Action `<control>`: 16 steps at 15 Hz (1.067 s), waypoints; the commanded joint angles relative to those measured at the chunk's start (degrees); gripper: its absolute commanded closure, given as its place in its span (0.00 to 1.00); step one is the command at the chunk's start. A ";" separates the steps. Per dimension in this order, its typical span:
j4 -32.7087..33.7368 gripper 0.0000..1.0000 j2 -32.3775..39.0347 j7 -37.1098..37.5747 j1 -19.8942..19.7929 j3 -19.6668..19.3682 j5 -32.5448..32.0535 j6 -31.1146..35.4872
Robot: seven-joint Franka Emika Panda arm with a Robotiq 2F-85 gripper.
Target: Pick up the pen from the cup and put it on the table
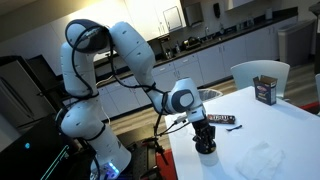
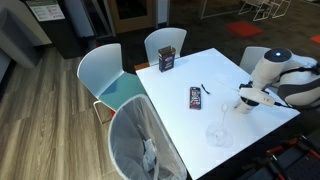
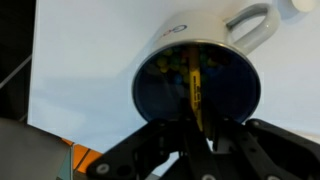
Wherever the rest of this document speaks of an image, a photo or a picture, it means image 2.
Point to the plain white chair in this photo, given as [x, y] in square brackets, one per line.
[248, 58]

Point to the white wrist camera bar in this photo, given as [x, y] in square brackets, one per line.
[258, 96]

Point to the crumpled white paper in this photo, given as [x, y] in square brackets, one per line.
[149, 155]

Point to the brown candy box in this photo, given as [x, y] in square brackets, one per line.
[195, 98]

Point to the red black bar clamp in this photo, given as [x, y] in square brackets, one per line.
[276, 168]
[286, 145]

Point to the white green printed poster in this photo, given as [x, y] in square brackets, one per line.
[46, 10]

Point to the clear plastic bag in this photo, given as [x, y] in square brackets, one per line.
[218, 138]

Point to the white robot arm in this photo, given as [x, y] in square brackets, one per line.
[270, 66]

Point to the open blue carton box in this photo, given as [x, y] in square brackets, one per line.
[166, 61]

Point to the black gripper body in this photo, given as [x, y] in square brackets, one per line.
[248, 85]

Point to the white chair with teal seat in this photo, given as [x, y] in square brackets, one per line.
[100, 66]

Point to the trash bin with clear liner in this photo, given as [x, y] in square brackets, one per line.
[133, 133]

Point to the white chair with orange seat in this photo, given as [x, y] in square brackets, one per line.
[166, 38]

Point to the white plastic spoon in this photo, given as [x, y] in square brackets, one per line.
[224, 107]

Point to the small black plastic clip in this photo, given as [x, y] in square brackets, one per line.
[204, 88]

